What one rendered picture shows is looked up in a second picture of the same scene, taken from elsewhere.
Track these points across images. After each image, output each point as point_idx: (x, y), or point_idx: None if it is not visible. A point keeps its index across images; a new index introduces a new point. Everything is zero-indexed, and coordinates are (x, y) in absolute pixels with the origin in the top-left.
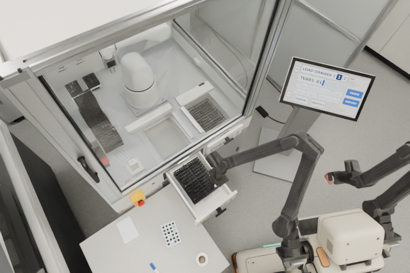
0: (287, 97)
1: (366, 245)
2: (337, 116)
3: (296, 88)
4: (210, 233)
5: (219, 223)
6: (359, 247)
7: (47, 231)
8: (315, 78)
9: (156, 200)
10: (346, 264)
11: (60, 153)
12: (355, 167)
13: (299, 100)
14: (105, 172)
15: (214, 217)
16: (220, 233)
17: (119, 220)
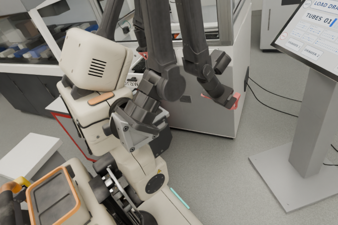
0: (279, 40)
1: (72, 50)
2: (331, 76)
3: (294, 29)
4: (168, 161)
5: (179, 162)
6: (69, 49)
7: None
8: (324, 16)
9: None
10: (65, 78)
11: None
12: (212, 55)
13: (291, 45)
14: None
15: (181, 156)
16: (173, 167)
17: None
